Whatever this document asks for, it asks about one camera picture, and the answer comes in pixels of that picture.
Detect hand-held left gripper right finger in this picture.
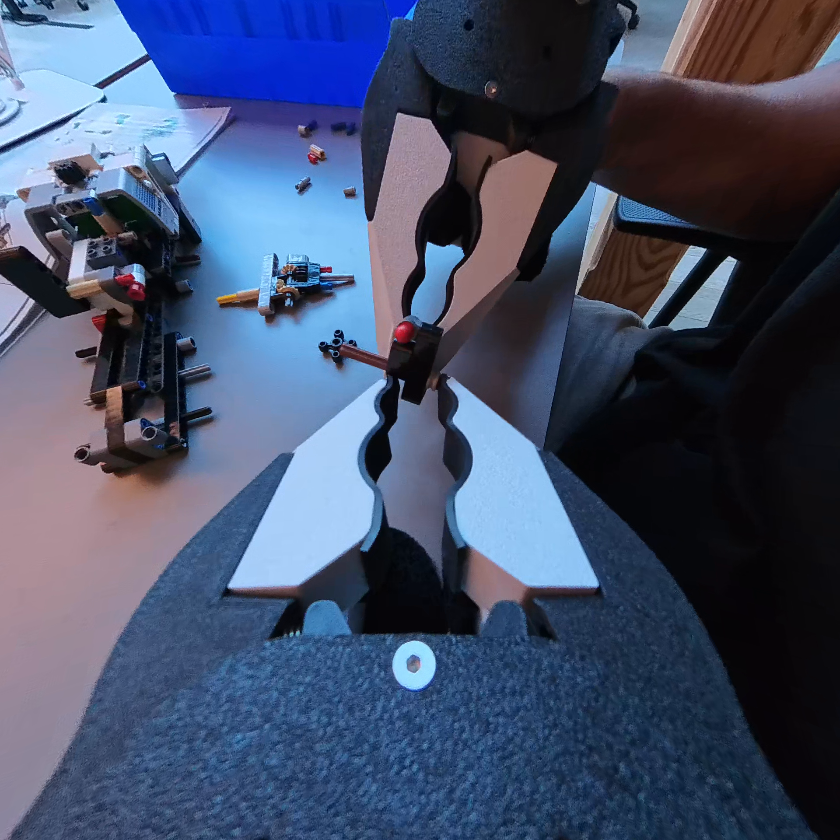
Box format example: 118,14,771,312
436,377,602,639

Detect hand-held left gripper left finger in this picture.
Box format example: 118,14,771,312
225,377,401,636

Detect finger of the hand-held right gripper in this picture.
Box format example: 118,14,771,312
366,112,463,380
433,154,560,375

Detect black cross lego connector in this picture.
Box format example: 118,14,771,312
318,329,359,364

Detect black lego piece red pin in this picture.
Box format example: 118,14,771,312
338,318,445,405

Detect person's right forearm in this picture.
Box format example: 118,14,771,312
591,61,840,245

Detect small lego subassembly yellow axle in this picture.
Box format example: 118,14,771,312
217,252,357,317

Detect scattered small lego pins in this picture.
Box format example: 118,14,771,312
295,118,363,198

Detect partly built lego truck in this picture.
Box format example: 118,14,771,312
0,141,214,473

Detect black office chair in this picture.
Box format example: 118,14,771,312
613,196,795,329

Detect person's grey shorts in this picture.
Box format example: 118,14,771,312
545,295,667,454

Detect open instruction booklet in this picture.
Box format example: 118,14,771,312
0,101,235,358

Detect blue plastic bin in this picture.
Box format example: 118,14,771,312
115,0,417,109

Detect wooden post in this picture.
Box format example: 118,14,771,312
577,0,840,319

